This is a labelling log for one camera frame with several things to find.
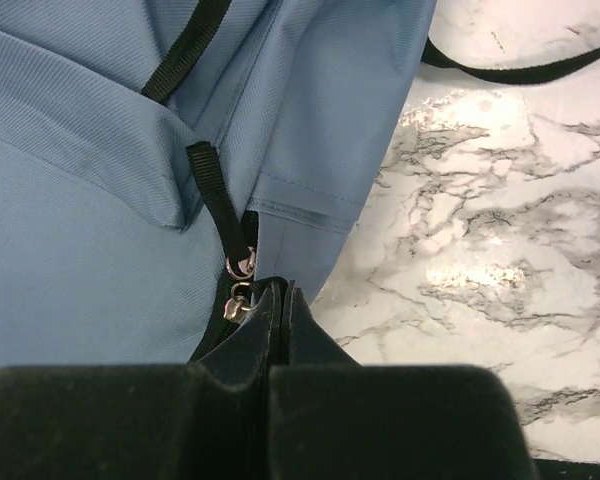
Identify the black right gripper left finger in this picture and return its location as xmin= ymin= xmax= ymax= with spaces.
xmin=0 ymin=277 xmax=284 ymax=479

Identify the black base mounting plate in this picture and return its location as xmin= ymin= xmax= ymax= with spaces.
xmin=534 ymin=459 xmax=600 ymax=480

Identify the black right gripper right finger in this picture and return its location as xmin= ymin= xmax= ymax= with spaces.
xmin=268 ymin=288 xmax=538 ymax=479

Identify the blue student backpack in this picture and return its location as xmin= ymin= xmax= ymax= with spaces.
xmin=0 ymin=0 xmax=600 ymax=374

